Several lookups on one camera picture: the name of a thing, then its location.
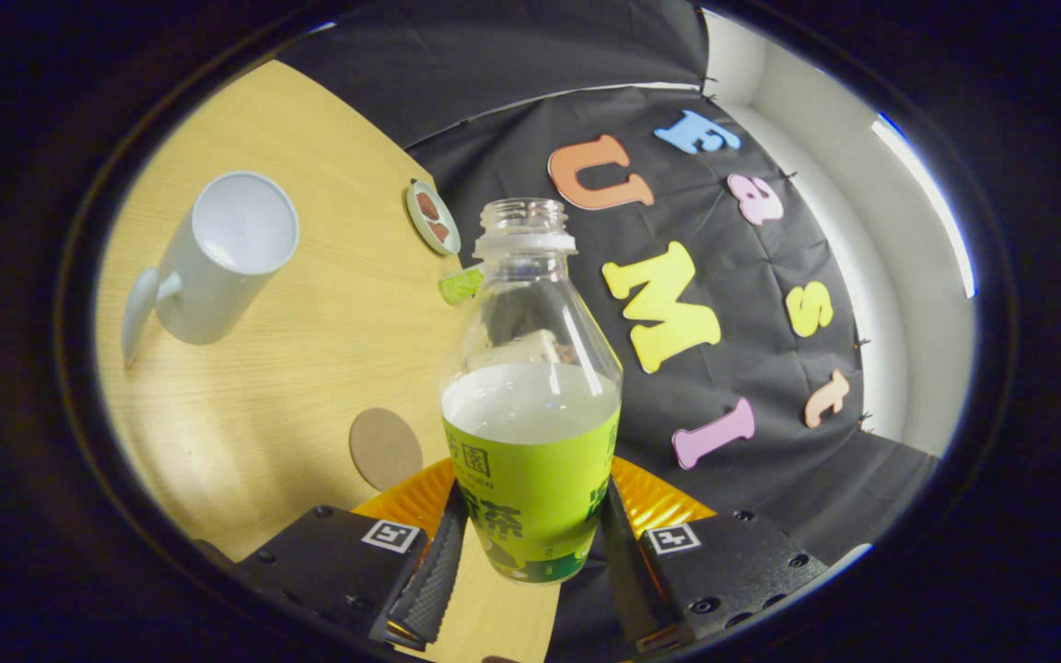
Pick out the capped green label bottle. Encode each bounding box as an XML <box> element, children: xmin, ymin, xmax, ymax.
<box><xmin>438</xmin><ymin>263</ymin><xmax>485</xmax><ymax>306</ymax></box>

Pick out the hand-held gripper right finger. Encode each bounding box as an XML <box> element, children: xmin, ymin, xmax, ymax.
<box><xmin>598</xmin><ymin>456</ymin><xmax>831</xmax><ymax>657</ymax></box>

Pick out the large ceiling light panel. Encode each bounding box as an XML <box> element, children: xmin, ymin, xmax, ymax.
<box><xmin>869</xmin><ymin>112</ymin><xmax>978</xmax><ymax>300</ymax></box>

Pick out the pale green plate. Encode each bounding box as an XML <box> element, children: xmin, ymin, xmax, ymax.
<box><xmin>405</xmin><ymin>180</ymin><xmax>461</xmax><ymax>256</ymax></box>

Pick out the green label juice bottle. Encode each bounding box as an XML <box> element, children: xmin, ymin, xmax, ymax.
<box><xmin>438</xmin><ymin>198</ymin><xmax>624</xmax><ymax>585</ymax></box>

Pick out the wooden table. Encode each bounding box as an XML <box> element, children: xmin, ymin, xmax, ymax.
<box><xmin>93</xmin><ymin>60</ymin><xmax>561</xmax><ymax>663</ymax></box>

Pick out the white cup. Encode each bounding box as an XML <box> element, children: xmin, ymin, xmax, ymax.
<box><xmin>121</xmin><ymin>171</ymin><xmax>300</xmax><ymax>365</ymax></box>

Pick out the black backdrop cloth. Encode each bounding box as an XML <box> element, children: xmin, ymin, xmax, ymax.
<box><xmin>277</xmin><ymin>0</ymin><xmax>941</xmax><ymax>663</ymax></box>

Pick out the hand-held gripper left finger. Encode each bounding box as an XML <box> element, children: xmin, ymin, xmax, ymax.
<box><xmin>234</xmin><ymin>458</ymin><xmax>469</xmax><ymax>652</ymax></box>

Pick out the round brown coaster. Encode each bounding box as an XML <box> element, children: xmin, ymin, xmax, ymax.
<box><xmin>349</xmin><ymin>408</ymin><xmax>424</xmax><ymax>492</ymax></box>

